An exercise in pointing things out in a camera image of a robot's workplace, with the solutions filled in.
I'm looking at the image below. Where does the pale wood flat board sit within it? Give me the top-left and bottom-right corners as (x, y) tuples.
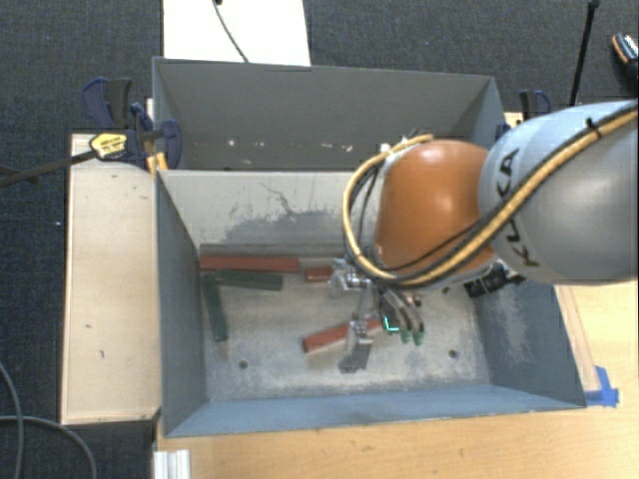
(59, 132), (164, 426)

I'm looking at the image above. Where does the pale grey metal gripper finger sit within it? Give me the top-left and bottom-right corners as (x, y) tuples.
(357, 320), (374, 370)
(337, 319), (361, 374)

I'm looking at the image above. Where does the black cylinder on white bracket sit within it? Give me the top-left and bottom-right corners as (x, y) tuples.
(462, 262), (523, 299)

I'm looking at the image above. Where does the grey metal bin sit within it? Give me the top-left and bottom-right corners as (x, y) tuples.
(151, 56), (588, 439)

